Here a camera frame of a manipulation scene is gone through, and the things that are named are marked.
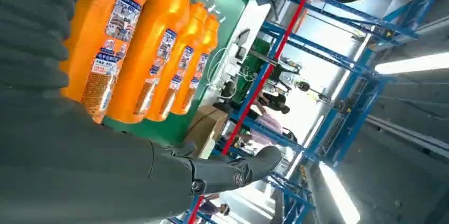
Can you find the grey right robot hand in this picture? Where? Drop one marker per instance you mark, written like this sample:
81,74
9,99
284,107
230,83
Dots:
87,173

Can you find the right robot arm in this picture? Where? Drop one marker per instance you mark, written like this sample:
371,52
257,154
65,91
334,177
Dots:
31,22

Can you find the open cardboard box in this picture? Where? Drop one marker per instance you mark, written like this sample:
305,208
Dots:
205,127

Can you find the background person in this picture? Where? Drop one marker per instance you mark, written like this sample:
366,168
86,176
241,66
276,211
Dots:
266,124
212,206
277,102

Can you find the black electronic device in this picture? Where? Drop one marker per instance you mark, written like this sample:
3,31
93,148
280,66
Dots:
228,89

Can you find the white power strip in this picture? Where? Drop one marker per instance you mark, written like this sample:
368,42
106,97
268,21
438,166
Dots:
233,59

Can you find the black smartphone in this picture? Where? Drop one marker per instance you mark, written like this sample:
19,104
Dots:
243,37
240,53

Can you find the red steel bar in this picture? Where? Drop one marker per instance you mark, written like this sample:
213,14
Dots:
266,71

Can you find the white desk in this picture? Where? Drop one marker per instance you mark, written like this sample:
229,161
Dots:
250,22

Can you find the background humanoid robot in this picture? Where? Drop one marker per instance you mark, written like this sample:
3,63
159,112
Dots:
291,76

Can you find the bright ceiling light strip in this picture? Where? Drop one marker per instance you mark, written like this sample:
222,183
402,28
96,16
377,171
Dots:
410,64
338,194

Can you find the blue steel rack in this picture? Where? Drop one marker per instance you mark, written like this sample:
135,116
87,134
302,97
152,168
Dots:
350,110

